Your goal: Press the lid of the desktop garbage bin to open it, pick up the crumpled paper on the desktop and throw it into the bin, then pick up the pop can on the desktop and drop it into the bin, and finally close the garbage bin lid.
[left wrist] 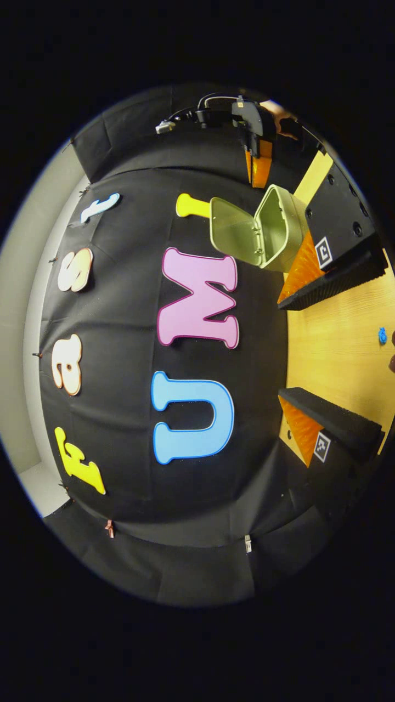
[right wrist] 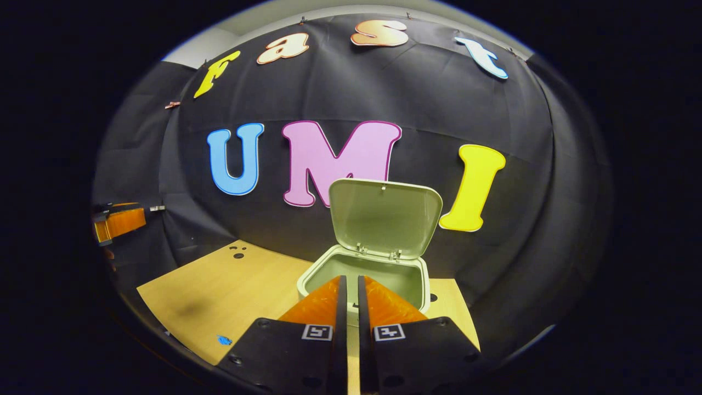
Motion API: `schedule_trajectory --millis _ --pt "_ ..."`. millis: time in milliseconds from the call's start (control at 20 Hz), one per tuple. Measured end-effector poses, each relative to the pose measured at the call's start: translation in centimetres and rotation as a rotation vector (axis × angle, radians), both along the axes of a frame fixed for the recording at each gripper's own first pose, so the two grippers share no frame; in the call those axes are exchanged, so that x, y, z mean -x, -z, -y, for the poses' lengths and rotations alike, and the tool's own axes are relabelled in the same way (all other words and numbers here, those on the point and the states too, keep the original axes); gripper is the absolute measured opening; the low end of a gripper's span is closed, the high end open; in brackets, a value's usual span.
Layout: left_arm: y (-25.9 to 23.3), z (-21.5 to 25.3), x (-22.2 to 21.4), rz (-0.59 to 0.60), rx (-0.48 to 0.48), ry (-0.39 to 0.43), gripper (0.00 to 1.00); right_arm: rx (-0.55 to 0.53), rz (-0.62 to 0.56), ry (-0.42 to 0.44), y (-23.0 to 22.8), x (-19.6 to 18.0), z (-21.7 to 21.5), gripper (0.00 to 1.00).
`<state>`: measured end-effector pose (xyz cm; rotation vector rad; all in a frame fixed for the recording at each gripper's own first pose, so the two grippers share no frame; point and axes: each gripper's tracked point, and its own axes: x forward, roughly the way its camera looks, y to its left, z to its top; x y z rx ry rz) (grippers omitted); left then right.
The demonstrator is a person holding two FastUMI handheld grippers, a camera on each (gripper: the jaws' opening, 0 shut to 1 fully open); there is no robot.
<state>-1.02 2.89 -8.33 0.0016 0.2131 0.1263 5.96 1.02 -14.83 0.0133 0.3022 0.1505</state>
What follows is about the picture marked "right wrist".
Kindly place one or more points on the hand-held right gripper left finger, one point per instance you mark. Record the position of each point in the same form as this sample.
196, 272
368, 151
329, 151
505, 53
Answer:
341, 329

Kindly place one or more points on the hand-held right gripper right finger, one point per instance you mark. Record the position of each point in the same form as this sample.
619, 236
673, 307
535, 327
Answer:
364, 351

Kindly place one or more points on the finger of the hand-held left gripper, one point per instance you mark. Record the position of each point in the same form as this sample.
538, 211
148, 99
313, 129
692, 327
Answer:
123, 222

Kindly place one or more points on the green desktop garbage bin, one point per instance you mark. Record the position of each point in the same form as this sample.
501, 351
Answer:
384, 219

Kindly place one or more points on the blue paper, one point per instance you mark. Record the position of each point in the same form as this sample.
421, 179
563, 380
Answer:
224, 340

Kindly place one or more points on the wooden desktop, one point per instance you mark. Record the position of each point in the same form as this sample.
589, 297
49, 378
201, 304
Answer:
230, 285

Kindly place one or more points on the black backdrop cloth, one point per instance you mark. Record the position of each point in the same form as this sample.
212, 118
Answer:
384, 93

